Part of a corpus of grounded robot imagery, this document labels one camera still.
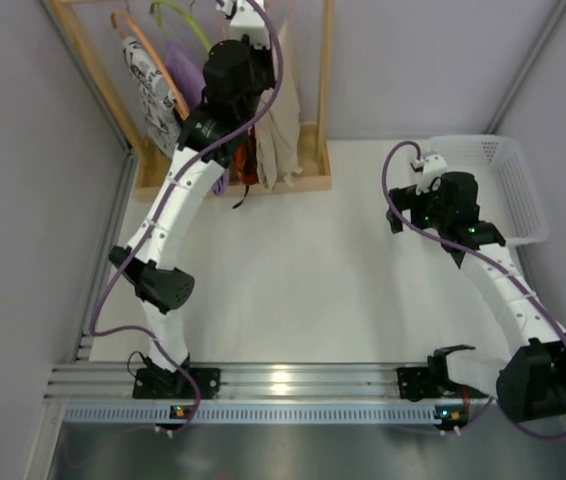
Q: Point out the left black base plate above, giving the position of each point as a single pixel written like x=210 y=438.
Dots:
x=154 y=383

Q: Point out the aluminium mounting rail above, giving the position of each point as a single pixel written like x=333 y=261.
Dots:
x=240 y=381

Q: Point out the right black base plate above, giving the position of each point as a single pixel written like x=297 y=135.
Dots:
x=416 y=384

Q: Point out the wooden clothes rack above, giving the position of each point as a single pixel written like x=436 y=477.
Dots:
x=153 y=165

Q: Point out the beige trousers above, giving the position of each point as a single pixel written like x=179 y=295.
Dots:
x=277 y=132

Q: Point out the perforated cable duct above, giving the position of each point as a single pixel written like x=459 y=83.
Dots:
x=263 y=413

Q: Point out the black white patterned garment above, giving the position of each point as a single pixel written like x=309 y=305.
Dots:
x=151 y=86

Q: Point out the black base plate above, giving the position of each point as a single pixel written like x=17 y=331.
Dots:
x=154 y=383
x=416 y=384

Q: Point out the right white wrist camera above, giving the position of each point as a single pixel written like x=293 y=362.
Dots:
x=427 y=170

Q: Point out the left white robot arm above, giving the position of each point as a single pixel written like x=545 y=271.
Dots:
x=236 y=75

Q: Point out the white plastic basket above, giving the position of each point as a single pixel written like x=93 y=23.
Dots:
x=507 y=194

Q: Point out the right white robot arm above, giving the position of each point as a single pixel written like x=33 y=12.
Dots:
x=530 y=382

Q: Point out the green hanger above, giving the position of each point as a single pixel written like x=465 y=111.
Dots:
x=155 y=10

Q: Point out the pink wire hanger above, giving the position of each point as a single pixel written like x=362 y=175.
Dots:
x=280 y=12

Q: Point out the purple garment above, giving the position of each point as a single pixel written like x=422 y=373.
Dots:
x=188 y=78

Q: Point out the orange hanger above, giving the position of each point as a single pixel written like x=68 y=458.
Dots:
x=180 y=104

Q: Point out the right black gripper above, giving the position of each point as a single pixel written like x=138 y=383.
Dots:
x=402 y=198

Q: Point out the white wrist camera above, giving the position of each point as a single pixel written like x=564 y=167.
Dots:
x=427 y=170
x=246 y=22

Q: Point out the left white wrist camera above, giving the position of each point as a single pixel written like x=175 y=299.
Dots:
x=246 y=22

